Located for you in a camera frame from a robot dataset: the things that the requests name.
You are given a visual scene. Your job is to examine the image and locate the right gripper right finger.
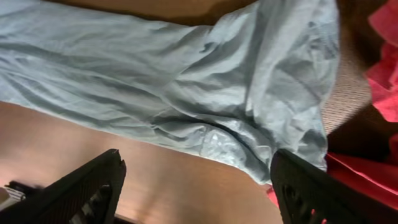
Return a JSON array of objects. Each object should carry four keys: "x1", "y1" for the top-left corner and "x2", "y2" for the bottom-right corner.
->
[{"x1": 271, "y1": 149, "x2": 397, "y2": 224}]

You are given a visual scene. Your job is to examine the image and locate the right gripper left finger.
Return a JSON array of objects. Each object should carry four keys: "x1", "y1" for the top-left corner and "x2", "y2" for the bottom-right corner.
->
[{"x1": 1, "y1": 149, "x2": 126, "y2": 223}]

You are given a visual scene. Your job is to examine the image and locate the light blue t-shirt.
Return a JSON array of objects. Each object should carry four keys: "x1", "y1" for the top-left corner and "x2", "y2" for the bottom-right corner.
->
[{"x1": 1, "y1": 0, "x2": 340, "y2": 184}]

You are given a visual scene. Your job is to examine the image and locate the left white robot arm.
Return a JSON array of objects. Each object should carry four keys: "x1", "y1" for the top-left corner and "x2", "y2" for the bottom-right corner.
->
[{"x1": 1, "y1": 180, "x2": 44, "y2": 210}]

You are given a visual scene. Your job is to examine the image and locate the red t-shirt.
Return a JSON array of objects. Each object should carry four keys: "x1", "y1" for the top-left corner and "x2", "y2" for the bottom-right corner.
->
[{"x1": 268, "y1": 1, "x2": 397, "y2": 210}]

